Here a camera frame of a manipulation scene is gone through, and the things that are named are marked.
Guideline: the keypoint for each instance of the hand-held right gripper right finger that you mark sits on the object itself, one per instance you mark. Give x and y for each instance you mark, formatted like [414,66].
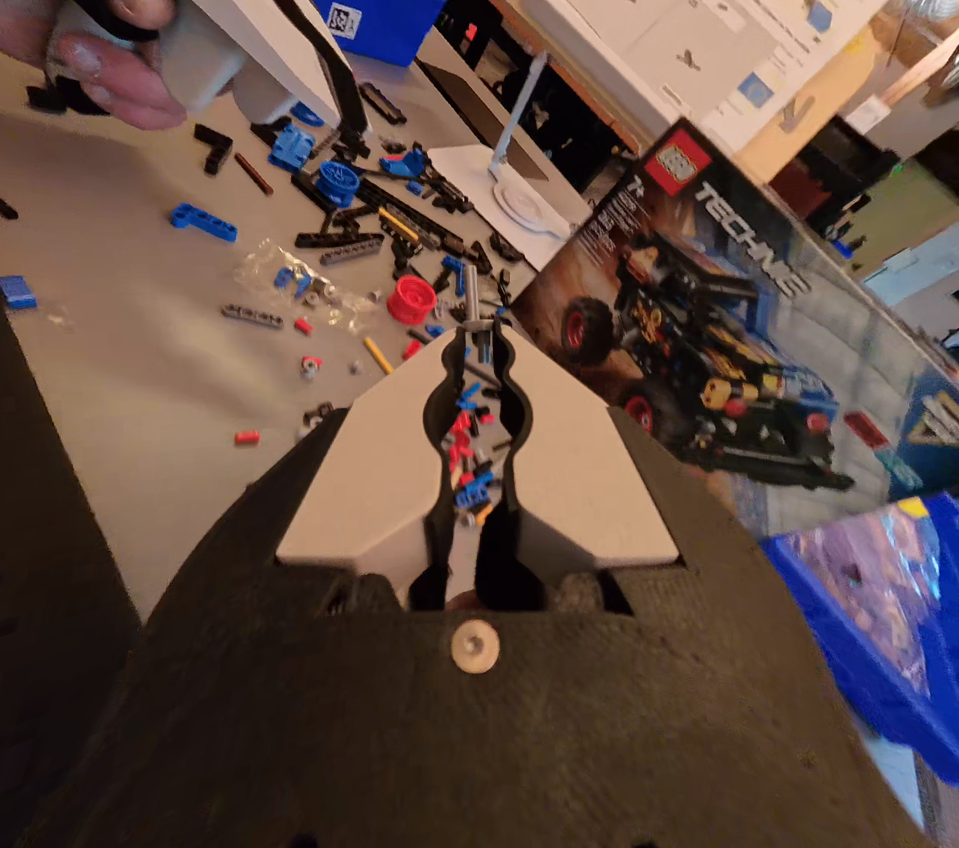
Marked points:
[599,488]

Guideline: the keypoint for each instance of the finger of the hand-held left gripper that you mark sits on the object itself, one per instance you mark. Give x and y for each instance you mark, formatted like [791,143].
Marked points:
[247,15]

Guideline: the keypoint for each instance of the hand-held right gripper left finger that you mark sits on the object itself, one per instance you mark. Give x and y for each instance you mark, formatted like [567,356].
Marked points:
[359,488]

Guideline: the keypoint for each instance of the small building pieces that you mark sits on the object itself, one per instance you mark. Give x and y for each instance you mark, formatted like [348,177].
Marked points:
[247,437]

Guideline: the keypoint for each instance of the small grey axle assembly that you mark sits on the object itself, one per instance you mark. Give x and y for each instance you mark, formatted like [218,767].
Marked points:
[472,293]

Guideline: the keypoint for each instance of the grey desk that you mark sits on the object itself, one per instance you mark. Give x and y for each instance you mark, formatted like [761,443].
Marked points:
[113,375]

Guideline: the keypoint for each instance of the black angled connector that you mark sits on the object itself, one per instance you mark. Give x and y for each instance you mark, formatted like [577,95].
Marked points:
[214,143]

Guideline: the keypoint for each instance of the short brown axle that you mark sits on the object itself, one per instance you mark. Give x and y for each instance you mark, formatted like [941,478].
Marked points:
[255,174]

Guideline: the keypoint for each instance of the blue curved panel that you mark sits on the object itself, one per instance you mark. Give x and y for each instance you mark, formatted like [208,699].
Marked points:
[292,147]

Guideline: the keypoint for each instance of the yellow axle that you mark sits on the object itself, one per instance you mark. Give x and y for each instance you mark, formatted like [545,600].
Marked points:
[378,355]

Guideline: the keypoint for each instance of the blue angled beam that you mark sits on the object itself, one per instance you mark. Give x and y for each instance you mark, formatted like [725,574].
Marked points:
[452,274]
[202,223]

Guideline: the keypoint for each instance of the black ribbed block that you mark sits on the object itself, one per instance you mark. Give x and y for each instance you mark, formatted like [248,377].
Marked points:
[384,103]

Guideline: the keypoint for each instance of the black toy truck box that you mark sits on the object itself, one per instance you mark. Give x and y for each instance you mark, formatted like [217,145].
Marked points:
[711,338]

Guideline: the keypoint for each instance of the red wheel hub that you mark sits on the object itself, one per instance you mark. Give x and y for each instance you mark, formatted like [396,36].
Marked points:
[413,299]

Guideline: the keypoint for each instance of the dark grey thin beam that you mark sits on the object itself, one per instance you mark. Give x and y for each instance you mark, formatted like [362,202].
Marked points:
[252,315]

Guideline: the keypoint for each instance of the blue fender piece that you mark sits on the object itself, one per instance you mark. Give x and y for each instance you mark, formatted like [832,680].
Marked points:
[403,162]

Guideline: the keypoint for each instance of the pile of black building beams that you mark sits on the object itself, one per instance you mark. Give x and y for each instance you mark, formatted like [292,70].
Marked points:
[337,238]

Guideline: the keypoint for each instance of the clear zip bag with pieces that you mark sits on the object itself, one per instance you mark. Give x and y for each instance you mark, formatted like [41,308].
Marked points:
[285,270]

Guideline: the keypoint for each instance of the dark grey long beam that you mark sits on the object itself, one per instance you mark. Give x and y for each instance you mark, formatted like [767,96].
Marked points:
[352,254]

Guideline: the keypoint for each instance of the clear plastic scrap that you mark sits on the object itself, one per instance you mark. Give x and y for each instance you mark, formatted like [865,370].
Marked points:
[61,319]

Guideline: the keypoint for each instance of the small blue brick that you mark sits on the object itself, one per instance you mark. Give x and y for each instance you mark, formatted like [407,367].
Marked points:
[17,292]

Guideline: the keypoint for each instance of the instruction poster board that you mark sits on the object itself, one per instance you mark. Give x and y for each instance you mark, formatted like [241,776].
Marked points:
[793,147]

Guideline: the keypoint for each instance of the white instruction booklet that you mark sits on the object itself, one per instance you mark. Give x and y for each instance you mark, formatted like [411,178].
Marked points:
[674,0]

